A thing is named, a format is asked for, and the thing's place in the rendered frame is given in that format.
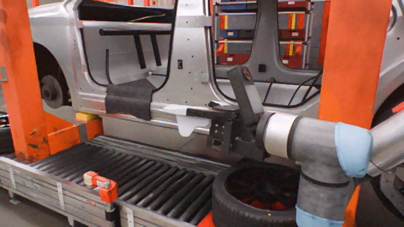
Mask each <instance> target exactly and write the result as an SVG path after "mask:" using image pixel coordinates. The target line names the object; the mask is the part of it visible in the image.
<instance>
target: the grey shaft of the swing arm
mask: <svg viewBox="0 0 404 227"><path fill-rule="evenodd" d="M104 184H105V189H107V190H108V189H110V188H111V180H105V182H104ZM106 207H107V209H106V210H105V218H106V220H107V221H108V222H109V227H121V222H120V209H119V206H117V205H115V204H114V201H111V202H110V203H106Z"/></svg>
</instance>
